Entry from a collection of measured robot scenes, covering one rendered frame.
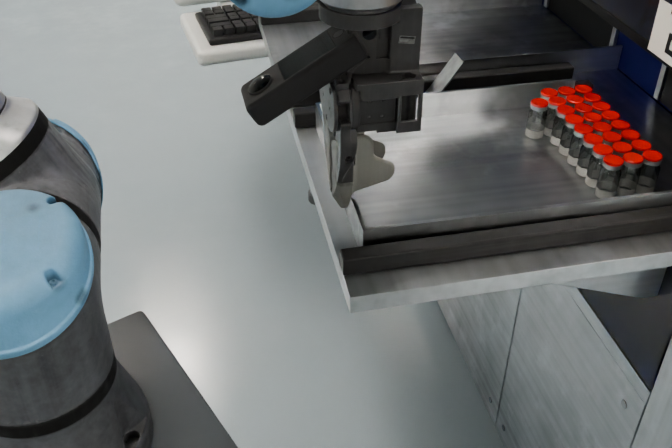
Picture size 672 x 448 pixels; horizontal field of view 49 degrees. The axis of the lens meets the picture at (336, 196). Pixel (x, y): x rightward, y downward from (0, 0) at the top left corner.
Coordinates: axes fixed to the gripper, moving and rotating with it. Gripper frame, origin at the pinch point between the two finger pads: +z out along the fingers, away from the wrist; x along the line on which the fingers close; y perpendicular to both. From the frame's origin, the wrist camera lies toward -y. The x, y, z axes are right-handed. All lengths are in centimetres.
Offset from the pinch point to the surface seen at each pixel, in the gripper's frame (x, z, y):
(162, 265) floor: 105, 92, -27
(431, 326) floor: 67, 92, 39
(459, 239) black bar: -7.3, 1.6, 10.6
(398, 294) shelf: -11.0, 4.1, 3.6
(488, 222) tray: -6.0, 1.0, 13.9
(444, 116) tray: 19.2, 3.4, 18.1
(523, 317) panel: 26, 50, 39
